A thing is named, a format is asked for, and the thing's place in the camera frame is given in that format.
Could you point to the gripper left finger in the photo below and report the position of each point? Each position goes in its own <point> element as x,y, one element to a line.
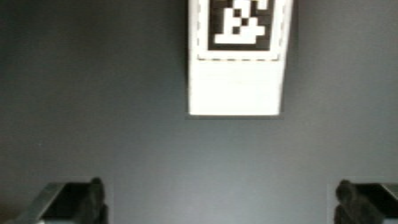
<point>68,204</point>

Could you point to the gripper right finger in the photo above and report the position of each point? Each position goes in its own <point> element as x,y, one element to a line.
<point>366,203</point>

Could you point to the white table leg with tag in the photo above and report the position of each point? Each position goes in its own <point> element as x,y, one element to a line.
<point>238,36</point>

